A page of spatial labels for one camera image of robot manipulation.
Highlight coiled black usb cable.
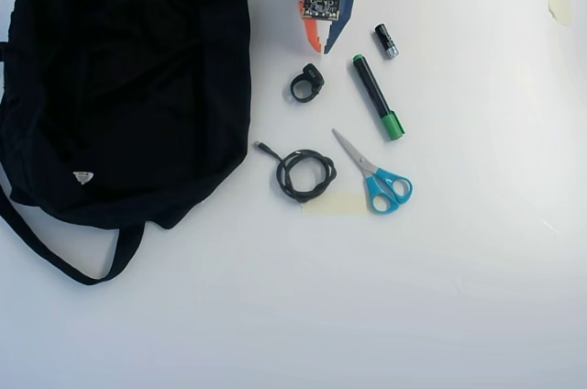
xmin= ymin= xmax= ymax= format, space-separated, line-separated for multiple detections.
xmin=253 ymin=139 xmax=340 ymax=206

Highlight green black marker pen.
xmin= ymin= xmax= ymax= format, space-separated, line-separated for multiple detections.
xmin=350 ymin=52 xmax=407 ymax=143

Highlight blue handled scissors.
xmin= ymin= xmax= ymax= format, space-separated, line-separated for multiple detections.
xmin=330 ymin=128 xmax=415 ymax=216

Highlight black fabric bag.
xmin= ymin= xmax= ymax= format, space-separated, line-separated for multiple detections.
xmin=0 ymin=0 xmax=254 ymax=287

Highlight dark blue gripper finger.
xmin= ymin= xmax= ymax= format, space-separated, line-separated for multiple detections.
xmin=323 ymin=0 xmax=358 ymax=57

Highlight black cylindrical battery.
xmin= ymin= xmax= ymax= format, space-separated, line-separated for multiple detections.
xmin=372 ymin=22 xmax=401 ymax=61

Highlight black ring clip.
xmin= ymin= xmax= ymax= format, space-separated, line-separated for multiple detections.
xmin=288 ymin=62 xmax=327 ymax=105

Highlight bare camera circuit board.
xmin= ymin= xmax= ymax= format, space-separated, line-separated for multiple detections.
xmin=299 ymin=0 xmax=346 ymax=24

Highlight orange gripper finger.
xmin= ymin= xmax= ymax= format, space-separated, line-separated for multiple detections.
xmin=299 ymin=0 xmax=330 ymax=55

